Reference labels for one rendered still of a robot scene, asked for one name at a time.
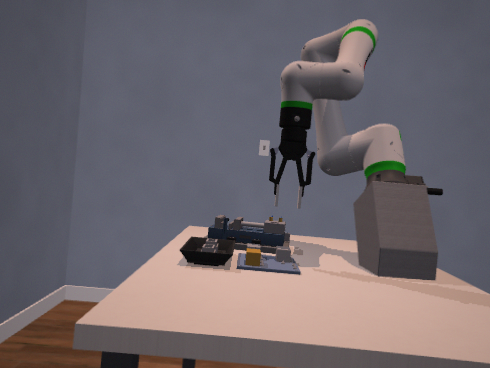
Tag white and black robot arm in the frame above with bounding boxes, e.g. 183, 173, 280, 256
279, 19, 426, 188

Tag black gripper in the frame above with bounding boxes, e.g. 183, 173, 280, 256
269, 128, 315, 209

